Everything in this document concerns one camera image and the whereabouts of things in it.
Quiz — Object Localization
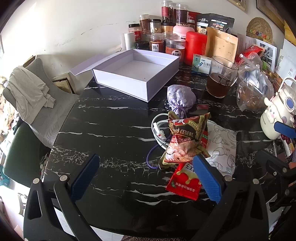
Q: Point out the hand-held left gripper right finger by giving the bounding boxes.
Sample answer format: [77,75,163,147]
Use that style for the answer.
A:
[192,155,270,241]

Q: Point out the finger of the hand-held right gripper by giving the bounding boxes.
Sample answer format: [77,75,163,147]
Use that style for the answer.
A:
[255,149,296,186]
[273,122,296,139]

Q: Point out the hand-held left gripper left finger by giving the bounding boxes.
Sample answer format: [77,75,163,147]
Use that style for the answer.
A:
[23,153,100,241]

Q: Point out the red snack packet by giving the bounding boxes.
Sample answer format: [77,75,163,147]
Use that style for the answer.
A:
[166,162,202,200]

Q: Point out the white pastry-print packet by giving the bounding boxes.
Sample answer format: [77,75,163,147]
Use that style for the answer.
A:
[205,120,237,176]

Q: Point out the cereal snack packet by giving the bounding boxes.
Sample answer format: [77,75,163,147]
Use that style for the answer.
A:
[159,111,211,165]

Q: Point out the white charger cable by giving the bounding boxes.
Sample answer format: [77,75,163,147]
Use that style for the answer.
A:
[151,113,171,147]

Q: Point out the purple embroidered pouch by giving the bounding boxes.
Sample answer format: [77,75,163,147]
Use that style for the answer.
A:
[166,85,197,120]

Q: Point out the white cardboard box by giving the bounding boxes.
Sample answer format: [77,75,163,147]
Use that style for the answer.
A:
[70,48,180,102]

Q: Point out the clear plastic bag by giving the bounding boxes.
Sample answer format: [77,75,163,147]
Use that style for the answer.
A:
[236,54,274,112]

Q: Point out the dark green chair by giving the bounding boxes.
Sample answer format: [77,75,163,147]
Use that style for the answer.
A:
[2,122,50,188]

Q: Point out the grey chair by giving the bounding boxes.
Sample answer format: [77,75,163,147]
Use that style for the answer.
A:
[2,55,80,149]

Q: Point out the stack of white papers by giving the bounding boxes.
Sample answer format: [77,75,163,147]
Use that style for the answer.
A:
[237,34,296,81]

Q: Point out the glass mug of tea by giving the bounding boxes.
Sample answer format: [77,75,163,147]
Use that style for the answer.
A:
[206,56,238,98]

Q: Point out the red snack bag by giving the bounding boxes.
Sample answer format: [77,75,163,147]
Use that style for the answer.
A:
[243,45,263,63]

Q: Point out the beige vent panel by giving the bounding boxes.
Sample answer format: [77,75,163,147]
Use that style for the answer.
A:
[52,73,74,93]

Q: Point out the woven round fan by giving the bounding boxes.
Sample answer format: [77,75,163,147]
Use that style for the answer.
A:
[246,17,273,43]

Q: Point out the grey cloth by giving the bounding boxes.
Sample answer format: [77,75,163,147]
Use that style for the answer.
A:
[5,66,56,124]

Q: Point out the brown kraft pouch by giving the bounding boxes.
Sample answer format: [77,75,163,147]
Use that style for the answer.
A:
[205,27,238,63]

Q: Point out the green white medicine box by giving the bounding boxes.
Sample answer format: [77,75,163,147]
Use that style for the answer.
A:
[191,54,223,75]

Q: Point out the red canister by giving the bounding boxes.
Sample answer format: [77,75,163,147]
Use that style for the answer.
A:
[185,31,208,66]

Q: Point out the black coffee pouch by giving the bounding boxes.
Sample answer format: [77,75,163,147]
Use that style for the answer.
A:
[196,13,235,35]

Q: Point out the clear jar orange label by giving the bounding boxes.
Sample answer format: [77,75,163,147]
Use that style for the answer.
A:
[165,37,186,65]

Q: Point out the orange peel jar white label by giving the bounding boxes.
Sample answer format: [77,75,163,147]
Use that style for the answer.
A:
[150,33,166,53]

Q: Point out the pink lid jar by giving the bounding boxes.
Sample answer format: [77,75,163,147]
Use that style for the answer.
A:
[173,25,196,40]

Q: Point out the black lid green jar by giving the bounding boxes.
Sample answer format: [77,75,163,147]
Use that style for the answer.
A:
[135,41,150,51]

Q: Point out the paper towel roll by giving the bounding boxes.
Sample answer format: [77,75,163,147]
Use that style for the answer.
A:
[122,32,136,50]

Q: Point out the red pouch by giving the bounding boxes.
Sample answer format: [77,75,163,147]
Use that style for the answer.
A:
[188,11,201,28]

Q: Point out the tall jar mixed nuts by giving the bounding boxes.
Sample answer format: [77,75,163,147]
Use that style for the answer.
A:
[175,3,189,26]

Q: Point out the red label seasoning jar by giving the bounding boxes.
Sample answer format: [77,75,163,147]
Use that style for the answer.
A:
[128,23,141,42]

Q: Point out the brown contents clear jar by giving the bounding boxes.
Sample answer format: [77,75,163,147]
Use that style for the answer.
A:
[139,14,151,33]

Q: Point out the tall jar dark red label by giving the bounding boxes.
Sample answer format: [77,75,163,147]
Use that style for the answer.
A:
[161,0,176,24]

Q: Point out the purple lanyard cord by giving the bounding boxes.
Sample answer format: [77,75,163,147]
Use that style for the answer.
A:
[146,145,166,168]

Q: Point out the wooden picture frame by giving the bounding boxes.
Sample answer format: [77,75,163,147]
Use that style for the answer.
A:
[255,0,285,26]

